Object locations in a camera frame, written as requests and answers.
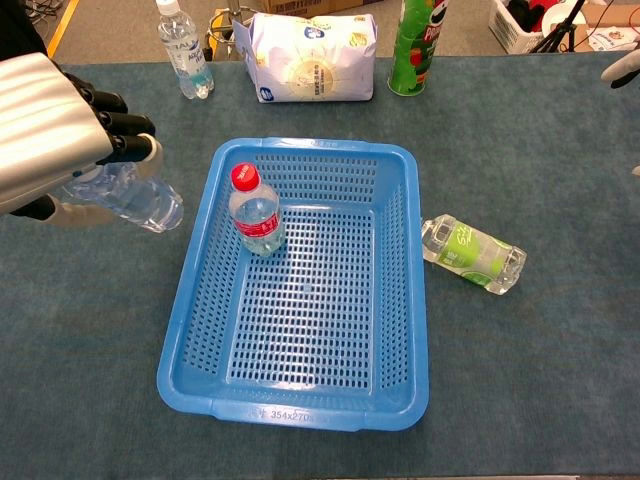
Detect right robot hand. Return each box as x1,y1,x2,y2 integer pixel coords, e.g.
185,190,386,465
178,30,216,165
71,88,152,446
600,49,640,177

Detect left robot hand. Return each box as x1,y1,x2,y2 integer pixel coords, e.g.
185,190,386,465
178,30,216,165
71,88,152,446
0,53,165,230

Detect clear ribbed white cap bottle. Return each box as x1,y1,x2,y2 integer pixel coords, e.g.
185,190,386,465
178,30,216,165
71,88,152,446
62,160,185,234

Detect red cap water bottle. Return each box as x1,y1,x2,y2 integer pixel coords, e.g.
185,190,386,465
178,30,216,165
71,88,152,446
228,162,287,258

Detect green label square bottle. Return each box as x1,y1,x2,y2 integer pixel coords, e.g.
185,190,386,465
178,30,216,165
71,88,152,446
420,213,529,296

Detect blue perforated plastic basket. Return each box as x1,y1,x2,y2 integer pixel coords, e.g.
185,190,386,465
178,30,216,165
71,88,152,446
156,135,431,434

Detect cardboard box with white paper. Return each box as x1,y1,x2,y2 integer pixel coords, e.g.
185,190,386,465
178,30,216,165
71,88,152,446
579,4,640,53

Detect black tripod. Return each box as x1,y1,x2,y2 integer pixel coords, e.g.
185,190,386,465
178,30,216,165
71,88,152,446
529,0,591,54

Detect person in black clothes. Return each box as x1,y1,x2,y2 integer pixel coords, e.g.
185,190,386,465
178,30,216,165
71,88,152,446
0,0,50,59

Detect white plastic storage crate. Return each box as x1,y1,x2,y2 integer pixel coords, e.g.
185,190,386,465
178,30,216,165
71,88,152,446
488,0,589,55

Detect blue label water bottle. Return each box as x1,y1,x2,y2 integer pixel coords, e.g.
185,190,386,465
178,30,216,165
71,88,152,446
155,0,216,100

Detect teal felt table mat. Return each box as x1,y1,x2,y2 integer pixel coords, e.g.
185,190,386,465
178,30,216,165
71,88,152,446
0,49,640,476

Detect black round stool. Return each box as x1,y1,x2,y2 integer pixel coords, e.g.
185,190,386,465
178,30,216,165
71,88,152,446
207,0,251,62

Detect green Pringles can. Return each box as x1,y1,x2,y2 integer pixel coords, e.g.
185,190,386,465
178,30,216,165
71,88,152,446
387,0,451,97

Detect white snack bag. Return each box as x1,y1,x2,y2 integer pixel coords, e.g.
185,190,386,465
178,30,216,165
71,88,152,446
232,12,379,104

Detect brown cardboard box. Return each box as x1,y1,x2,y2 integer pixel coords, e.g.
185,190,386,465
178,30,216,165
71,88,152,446
249,0,379,16

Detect black floor cables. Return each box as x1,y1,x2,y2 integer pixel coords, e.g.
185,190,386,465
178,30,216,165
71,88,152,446
28,0,66,17

